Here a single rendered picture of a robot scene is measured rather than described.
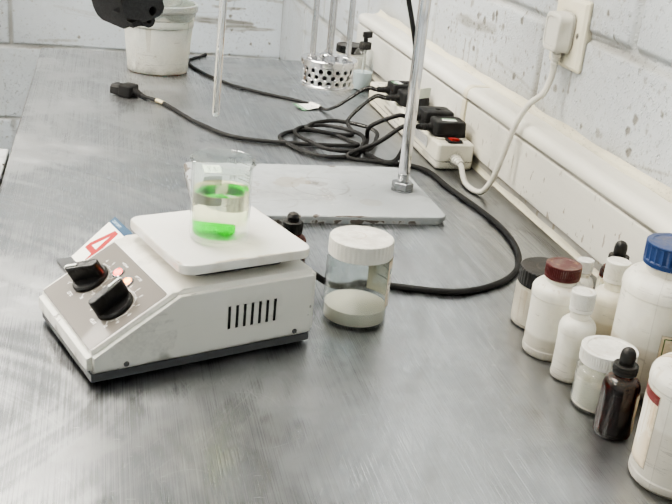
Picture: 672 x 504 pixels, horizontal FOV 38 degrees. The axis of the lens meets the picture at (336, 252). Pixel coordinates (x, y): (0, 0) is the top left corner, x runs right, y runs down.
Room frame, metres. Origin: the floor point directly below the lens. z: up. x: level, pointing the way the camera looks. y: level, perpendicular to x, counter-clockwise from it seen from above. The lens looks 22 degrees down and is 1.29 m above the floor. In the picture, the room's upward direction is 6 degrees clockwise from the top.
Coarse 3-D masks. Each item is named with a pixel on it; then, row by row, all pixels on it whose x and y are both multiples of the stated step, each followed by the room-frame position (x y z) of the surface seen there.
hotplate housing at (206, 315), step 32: (160, 256) 0.75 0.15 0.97; (192, 288) 0.70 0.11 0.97; (224, 288) 0.71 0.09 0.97; (256, 288) 0.72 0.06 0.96; (288, 288) 0.74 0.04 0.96; (64, 320) 0.70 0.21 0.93; (160, 320) 0.68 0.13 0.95; (192, 320) 0.69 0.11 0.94; (224, 320) 0.71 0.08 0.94; (256, 320) 0.73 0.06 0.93; (288, 320) 0.74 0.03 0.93; (96, 352) 0.65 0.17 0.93; (128, 352) 0.66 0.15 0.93; (160, 352) 0.68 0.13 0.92; (192, 352) 0.69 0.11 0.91; (224, 352) 0.71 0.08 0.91
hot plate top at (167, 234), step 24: (144, 216) 0.80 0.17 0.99; (168, 216) 0.80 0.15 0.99; (264, 216) 0.83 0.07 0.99; (144, 240) 0.76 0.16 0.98; (168, 240) 0.75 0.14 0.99; (192, 240) 0.75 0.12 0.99; (264, 240) 0.77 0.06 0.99; (288, 240) 0.77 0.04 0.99; (192, 264) 0.70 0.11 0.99; (216, 264) 0.71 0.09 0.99; (240, 264) 0.72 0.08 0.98; (264, 264) 0.73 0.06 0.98
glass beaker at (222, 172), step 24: (216, 144) 0.79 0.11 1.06; (240, 144) 0.79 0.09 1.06; (192, 168) 0.75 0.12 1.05; (216, 168) 0.74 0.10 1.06; (240, 168) 0.74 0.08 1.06; (192, 192) 0.75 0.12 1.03; (216, 192) 0.74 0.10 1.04; (240, 192) 0.74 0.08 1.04; (192, 216) 0.75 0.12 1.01; (216, 216) 0.74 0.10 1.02; (240, 216) 0.75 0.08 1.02; (216, 240) 0.74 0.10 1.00; (240, 240) 0.75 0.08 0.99
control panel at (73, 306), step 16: (96, 256) 0.77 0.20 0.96; (112, 256) 0.76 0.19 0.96; (128, 256) 0.75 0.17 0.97; (112, 272) 0.74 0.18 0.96; (128, 272) 0.73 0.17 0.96; (144, 272) 0.73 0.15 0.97; (48, 288) 0.75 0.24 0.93; (64, 288) 0.74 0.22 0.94; (96, 288) 0.73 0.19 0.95; (128, 288) 0.71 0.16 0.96; (144, 288) 0.70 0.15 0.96; (160, 288) 0.70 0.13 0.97; (64, 304) 0.72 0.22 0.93; (80, 304) 0.71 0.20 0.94; (144, 304) 0.68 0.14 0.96; (80, 320) 0.69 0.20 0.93; (96, 320) 0.68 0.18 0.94; (112, 320) 0.68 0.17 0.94; (128, 320) 0.67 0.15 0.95; (80, 336) 0.67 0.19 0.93; (96, 336) 0.67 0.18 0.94
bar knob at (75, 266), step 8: (72, 264) 0.74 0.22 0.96; (80, 264) 0.74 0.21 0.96; (88, 264) 0.73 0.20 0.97; (96, 264) 0.73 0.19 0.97; (72, 272) 0.73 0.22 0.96; (80, 272) 0.73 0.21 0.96; (88, 272) 0.73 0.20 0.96; (96, 272) 0.73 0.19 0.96; (104, 272) 0.74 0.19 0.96; (80, 280) 0.74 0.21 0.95; (88, 280) 0.73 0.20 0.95; (96, 280) 0.73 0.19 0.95; (80, 288) 0.73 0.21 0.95; (88, 288) 0.73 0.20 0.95
